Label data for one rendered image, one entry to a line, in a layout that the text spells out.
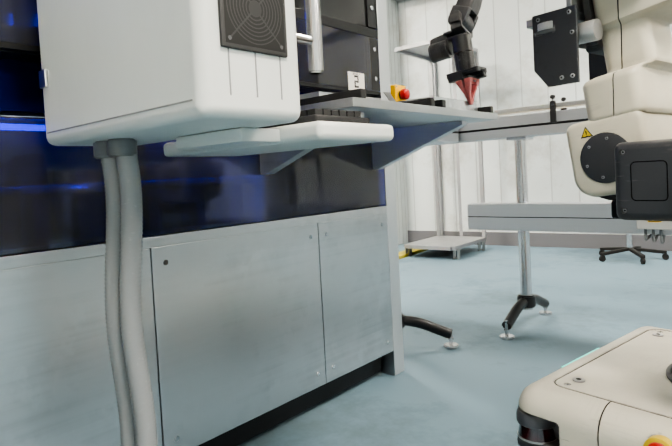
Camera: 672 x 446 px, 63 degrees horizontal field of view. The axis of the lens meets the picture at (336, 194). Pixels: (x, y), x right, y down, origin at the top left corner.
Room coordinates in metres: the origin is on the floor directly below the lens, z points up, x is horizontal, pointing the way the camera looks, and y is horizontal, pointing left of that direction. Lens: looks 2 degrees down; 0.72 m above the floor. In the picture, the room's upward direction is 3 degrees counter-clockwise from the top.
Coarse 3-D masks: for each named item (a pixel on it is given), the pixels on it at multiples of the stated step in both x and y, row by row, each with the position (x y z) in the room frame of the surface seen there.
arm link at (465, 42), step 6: (456, 36) 1.60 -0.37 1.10; (462, 36) 1.59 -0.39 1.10; (468, 36) 1.59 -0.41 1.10; (450, 42) 1.64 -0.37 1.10; (456, 42) 1.60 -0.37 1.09; (462, 42) 1.59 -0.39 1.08; (468, 42) 1.59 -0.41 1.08; (450, 48) 1.63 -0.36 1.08; (456, 48) 1.60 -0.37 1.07; (462, 48) 1.59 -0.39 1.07; (468, 48) 1.59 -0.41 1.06; (450, 54) 1.64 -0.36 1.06
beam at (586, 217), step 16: (480, 208) 2.50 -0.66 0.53; (496, 208) 2.45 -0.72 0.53; (512, 208) 2.40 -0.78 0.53; (528, 208) 2.35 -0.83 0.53; (544, 208) 2.31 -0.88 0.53; (560, 208) 2.27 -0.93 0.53; (576, 208) 2.22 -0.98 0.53; (592, 208) 2.18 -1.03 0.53; (608, 208) 2.14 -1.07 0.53; (480, 224) 2.50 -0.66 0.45; (496, 224) 2.45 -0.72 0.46; (512, 224) 2.40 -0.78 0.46; (528, 224) 2.36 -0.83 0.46; (544, 224) 2.31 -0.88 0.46; (560, 224) 2.27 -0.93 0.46; (576, 224) 2.22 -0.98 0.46; (592, 224) 2.18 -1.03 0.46; (608, 224) 2.15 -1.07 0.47; (624, 224) 2.11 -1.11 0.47
